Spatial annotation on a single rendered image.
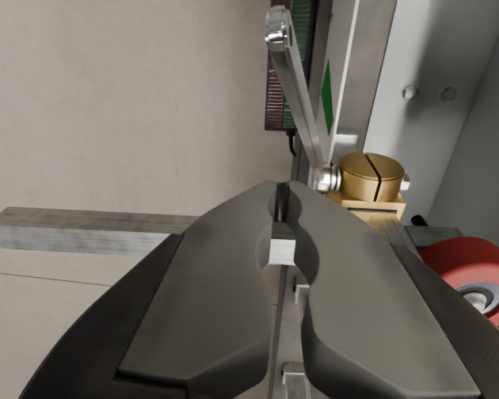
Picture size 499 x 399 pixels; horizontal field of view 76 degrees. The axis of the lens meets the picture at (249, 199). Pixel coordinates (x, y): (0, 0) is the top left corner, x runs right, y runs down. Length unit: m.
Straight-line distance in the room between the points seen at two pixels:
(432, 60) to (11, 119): 1.33
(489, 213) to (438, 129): 0.14
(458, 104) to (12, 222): 0.55
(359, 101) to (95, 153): 1.10
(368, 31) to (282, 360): 0.60
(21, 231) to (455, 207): 0.54
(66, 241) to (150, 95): 0.89
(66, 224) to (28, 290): 1.73
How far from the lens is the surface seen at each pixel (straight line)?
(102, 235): 0.32
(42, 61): 1.32
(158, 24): 1.13
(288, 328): 0.65
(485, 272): 0.29
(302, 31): 0.38
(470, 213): 0.53
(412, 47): 0.50
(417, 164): 0.56
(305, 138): 0.16
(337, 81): 0.31
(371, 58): 0.40
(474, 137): 0.54
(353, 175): 0.25
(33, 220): 0.36
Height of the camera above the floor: 1.08
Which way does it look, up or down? 57 degrees down
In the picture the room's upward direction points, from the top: 174 degrees counter-clockwise
